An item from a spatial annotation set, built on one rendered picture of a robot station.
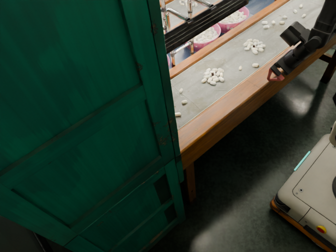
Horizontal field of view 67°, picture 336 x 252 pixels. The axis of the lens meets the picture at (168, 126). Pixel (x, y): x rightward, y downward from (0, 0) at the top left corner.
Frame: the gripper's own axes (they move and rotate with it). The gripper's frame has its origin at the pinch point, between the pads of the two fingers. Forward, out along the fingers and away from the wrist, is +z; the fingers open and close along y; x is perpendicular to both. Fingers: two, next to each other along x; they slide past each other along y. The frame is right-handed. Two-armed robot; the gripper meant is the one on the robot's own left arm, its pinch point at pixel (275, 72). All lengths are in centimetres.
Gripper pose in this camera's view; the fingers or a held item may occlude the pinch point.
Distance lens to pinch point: 117.2
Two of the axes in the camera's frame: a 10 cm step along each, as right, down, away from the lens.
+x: 6.7, 7.4, -0.8
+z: -2.1, 2.9, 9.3
